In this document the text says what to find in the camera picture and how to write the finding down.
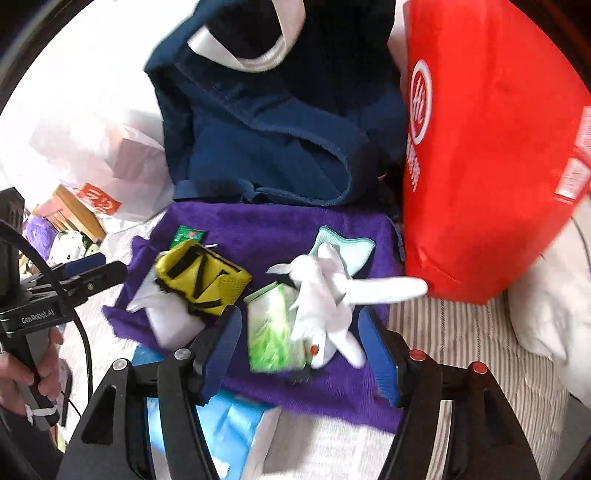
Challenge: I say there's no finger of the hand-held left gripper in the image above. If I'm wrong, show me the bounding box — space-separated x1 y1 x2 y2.
28 253 108 283
46 261 129 308

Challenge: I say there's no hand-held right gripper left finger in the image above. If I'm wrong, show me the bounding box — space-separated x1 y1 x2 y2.
55 305 243 480

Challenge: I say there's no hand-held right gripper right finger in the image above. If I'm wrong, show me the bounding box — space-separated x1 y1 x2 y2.
358 307 541 480

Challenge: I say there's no green tissue pack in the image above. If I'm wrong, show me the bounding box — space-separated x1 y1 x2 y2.
243 282 319 372

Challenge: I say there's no blue tissue pack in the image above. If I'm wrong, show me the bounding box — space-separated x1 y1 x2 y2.
134 344 282 480

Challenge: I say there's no yellow mesh pouch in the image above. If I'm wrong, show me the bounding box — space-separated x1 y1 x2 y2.
154 240 253 317

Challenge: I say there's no green printed packet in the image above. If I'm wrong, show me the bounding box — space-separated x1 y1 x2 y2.
170 224 205 247

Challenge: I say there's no mint green cloth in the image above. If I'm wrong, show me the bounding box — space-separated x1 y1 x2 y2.
307 226 376 278

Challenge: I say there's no person's left hand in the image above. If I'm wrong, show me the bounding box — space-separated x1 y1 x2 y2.
0 325 70 411

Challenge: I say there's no floral white pillow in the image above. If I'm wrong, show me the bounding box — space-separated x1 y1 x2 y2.
48 231 86 266

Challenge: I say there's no wooden headboard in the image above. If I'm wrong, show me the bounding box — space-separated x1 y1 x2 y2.
34 185 107 241

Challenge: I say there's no purple plush toy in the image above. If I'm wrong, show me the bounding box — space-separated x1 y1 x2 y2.
23 217 51 259

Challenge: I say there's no white plastic shopping bag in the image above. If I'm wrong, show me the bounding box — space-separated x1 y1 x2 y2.
28 117 174 222

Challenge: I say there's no purple towel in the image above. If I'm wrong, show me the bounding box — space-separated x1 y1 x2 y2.
102 199 407 433

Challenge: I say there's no beige canvas bag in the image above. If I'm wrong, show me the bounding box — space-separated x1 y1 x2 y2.
508 185 591 402

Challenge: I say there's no red paper bag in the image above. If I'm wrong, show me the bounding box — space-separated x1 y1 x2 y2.
399 0 591 305

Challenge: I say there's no navy tote bag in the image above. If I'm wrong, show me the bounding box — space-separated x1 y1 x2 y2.
144 0 409 206

